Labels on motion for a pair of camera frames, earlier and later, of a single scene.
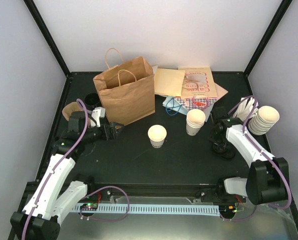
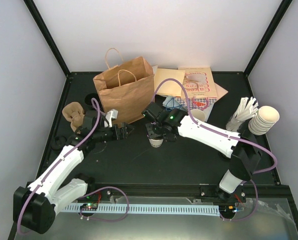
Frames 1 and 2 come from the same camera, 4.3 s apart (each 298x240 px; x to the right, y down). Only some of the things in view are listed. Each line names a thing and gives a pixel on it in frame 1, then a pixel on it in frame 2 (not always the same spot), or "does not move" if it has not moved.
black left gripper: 107,136 to 123,134
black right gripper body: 215,137 to 155,132
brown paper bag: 127,89 does not move
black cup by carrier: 92,100 does not move
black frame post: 46,33 does not move
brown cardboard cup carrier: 72,106 does not move
